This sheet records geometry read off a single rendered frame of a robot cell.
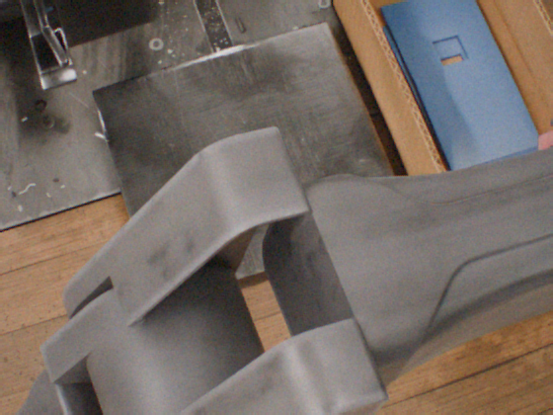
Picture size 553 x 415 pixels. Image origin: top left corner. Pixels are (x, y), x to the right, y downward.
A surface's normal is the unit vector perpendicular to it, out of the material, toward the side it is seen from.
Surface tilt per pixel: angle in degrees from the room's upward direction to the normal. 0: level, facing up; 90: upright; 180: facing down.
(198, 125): 0
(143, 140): 0
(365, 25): 90
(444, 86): 0
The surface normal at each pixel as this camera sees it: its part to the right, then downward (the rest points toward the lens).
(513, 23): -0.95, 0.29
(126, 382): -0.54, -0.14
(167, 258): -0.73, 0.00
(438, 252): 0.22, -0.46
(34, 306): 0.00, -0.40
